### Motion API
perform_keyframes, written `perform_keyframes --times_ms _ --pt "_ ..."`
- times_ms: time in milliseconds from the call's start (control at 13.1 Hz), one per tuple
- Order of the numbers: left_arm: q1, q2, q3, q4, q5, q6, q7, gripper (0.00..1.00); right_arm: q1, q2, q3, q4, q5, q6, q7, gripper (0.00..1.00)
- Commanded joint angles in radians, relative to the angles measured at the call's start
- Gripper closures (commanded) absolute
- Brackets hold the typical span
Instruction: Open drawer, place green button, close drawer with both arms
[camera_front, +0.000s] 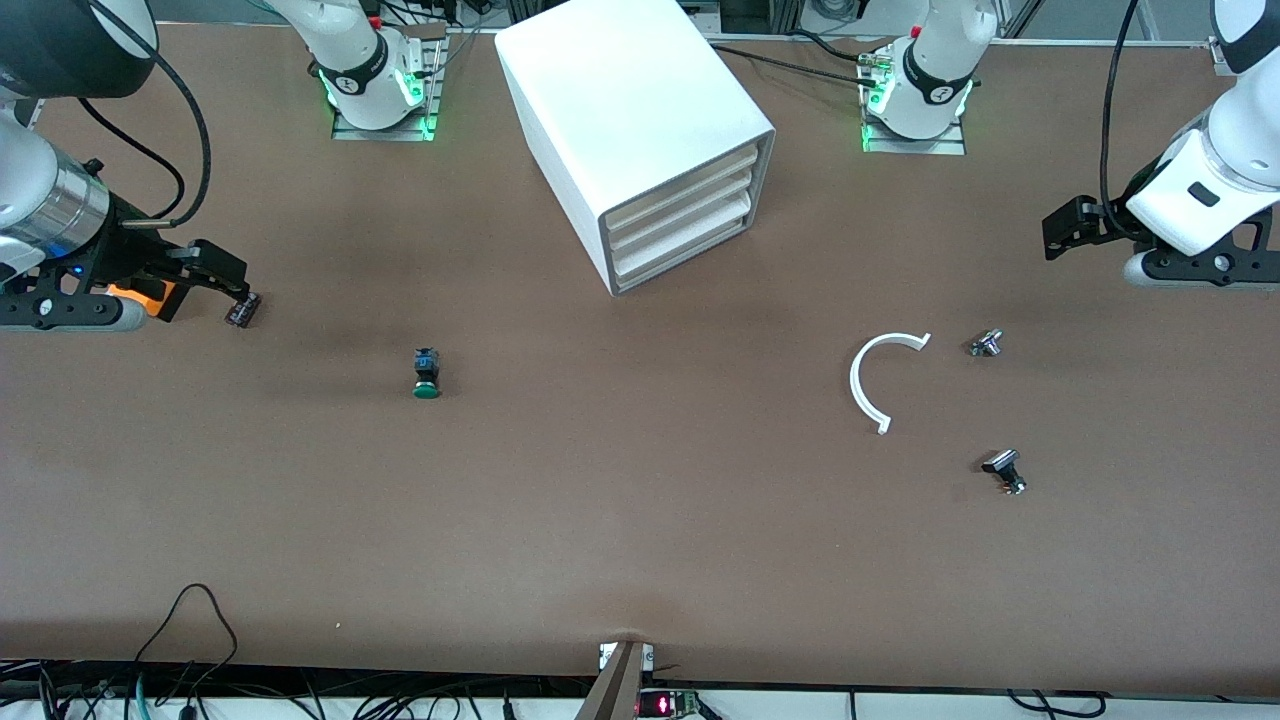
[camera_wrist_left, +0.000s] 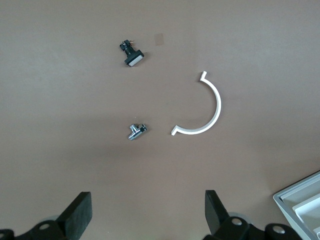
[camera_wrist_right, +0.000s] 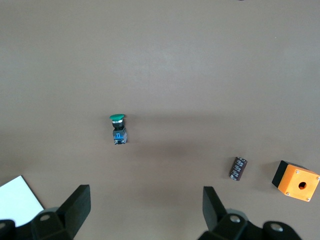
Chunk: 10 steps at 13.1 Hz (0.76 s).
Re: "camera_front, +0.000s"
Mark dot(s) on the white curved plastic arc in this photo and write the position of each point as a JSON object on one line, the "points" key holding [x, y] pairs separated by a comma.
{"points": [[853, 382]]}

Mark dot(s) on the white plastic drawer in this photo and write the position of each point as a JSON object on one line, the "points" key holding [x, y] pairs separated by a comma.
{"points": [[680, 196], [680, 244], [680, 220]]}

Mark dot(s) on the orange button box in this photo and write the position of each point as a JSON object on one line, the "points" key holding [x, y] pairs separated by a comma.
{"points": [[135, 298]]}

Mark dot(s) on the green push button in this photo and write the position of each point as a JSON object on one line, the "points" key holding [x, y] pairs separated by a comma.
{"points": [[427, 375]]}

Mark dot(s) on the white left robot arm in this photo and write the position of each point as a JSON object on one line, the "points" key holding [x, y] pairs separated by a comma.
{"points": [[1190, 200]]}

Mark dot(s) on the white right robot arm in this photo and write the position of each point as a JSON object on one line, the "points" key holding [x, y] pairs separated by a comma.
{"points": [[30, 190]]}

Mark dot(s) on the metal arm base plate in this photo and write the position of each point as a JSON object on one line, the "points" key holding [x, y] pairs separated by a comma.
{"points": [[385, 133], [915, 146]]}

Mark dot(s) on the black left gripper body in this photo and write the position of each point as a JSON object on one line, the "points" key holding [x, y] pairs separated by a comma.
{"points": [[1108, 222]]}

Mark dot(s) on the aluminium frame rail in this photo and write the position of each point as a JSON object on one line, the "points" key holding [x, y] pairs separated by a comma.
{"points": [[1218, 55]]}

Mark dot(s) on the red display device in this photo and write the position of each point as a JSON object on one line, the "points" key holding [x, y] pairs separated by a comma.
{"points": [[665, 705]]}

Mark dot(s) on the small silver switch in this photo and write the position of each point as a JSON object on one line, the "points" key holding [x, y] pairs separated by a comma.
{"points": [[985, 344]]}

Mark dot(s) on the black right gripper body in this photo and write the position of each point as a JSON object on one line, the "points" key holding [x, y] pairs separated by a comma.
{"points": [[128, 252]]}

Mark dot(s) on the white drawer cabinet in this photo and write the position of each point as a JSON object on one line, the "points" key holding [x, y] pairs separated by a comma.
{"points": [[620, 90]]}

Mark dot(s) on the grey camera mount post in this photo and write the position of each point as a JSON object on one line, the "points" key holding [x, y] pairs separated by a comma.
{"points": [[615, 690]]}

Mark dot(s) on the small black terminal block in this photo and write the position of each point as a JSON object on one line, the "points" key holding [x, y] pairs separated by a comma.
{"points": [[243, 308]]}

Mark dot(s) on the black headed switch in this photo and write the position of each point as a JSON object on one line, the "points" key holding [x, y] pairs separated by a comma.
{"points": [[1000, 462]]}

